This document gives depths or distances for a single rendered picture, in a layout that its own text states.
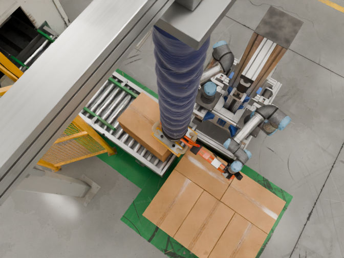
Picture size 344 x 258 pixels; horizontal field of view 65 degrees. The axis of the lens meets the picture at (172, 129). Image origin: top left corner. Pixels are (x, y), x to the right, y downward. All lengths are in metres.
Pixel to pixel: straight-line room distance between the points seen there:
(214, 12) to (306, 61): 3.76
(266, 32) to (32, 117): 1.65
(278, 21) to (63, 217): 3.17
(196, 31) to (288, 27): 1.28
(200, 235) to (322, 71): 2.95
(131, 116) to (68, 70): 2.20
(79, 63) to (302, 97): 3.88
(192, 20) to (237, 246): 2.58
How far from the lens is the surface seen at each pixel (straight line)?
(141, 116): 2.75
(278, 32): 1.99
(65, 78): 0.59
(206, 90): 2.52
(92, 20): 0.64
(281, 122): 2.13
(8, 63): 2.28
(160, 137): 2.49
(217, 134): 3.50
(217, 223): 3.04
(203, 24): 0.84
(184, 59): 1.08
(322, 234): 4.02
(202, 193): 3.02
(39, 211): 3.91
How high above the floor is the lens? 3.54
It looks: 74 degrees down
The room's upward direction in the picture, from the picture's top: 1 degrees clockwise
